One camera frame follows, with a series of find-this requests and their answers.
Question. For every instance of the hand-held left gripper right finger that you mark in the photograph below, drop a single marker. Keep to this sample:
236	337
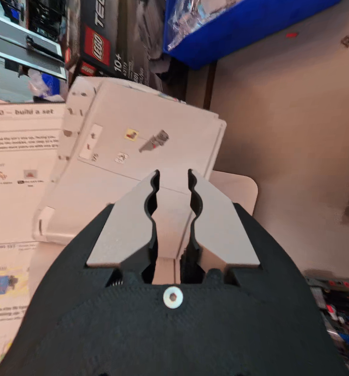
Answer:
224	232

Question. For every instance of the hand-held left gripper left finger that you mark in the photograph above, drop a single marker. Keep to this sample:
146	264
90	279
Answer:
124	232

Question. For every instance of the lego instruction booklet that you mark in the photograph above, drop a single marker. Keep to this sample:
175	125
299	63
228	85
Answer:
133	111

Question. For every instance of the partly built lego car model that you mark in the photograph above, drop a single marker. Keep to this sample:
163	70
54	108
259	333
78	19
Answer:
344	323

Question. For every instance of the black lego set box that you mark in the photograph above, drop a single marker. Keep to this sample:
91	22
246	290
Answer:
98	47

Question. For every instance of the small red lego pin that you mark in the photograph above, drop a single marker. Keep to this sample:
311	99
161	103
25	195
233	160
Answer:
292	35

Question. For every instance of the printed task sheet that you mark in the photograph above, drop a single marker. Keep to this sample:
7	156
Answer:
16	205

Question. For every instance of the plain blue plastic bin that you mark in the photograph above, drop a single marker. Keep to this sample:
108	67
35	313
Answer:
250	29

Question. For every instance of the clear plastic bags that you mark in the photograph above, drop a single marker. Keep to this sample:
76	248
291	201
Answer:
192	17

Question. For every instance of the grey metal frame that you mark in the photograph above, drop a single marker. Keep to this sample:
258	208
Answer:
16	44

